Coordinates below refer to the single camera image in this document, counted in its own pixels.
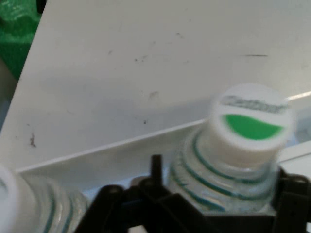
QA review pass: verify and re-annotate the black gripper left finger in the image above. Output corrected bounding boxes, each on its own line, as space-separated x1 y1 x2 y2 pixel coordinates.
72 154 209 233

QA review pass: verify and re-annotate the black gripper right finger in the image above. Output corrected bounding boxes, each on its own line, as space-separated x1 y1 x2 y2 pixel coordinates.
272 166 311 233

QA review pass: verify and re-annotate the green label water bottle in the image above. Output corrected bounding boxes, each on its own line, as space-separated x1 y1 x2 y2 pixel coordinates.
169 83 296 216
0 165 90 233

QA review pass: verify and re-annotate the green foam block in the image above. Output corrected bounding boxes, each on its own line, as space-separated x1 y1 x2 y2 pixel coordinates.
0 0 46 82

